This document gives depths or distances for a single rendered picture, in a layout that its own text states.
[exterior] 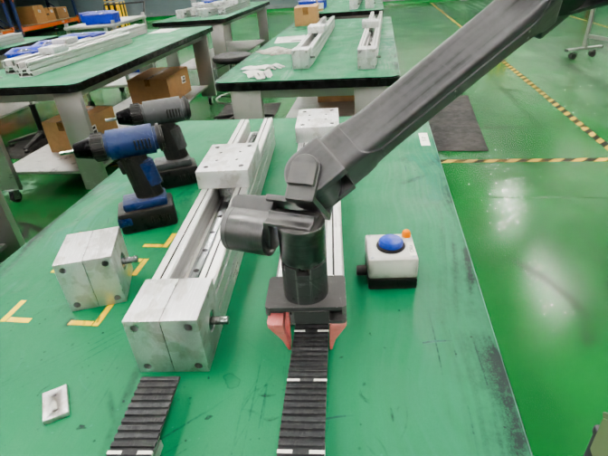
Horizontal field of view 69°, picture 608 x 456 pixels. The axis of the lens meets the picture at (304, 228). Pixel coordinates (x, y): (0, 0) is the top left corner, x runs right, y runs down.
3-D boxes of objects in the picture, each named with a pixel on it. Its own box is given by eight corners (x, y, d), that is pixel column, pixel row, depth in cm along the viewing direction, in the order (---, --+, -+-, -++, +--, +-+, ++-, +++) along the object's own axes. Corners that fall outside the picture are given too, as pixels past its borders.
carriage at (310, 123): (339, 151, 114) (338, 125, 110) (297, 153, 114) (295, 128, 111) (338, 130, 127) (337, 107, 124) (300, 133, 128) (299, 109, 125)
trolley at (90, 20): (136, 109, 496) (109, 8, 444) (89, 111, 500) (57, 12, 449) (165, 86, 584) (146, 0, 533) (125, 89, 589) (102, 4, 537)
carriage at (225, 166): (251, 199, 94) (247, 169, 90) (201, 201, 94) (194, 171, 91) (261, 168, 107) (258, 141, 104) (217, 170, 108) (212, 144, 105)
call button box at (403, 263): (416, 289, 74) (419, 257, 70) (357, 289, 74) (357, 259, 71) (409, 261, 80) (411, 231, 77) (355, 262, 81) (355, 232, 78)
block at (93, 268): (141, 299, 76) (126, 252, 71) (71, 311, 75) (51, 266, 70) (146, 266, 85) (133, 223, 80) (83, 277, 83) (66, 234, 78)
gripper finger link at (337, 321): (297, 329, 66) (292, 279, 61) (346, 328, 65) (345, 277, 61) (294, 365, 60) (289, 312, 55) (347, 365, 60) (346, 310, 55)
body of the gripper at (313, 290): (271, 287, 62) (265, 242, 58) (345, 285, 61) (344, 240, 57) (265, 319, 56) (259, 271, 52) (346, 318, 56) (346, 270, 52)
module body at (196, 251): (223, 326, 69) (213, 282, 65) (160, 327, 70) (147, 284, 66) (275, 145, 138) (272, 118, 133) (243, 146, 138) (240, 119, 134)
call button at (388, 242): (403, 255, 73) (404, 244, 72) (379, 256, 73) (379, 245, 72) (401, 242, 76) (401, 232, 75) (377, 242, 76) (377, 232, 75)
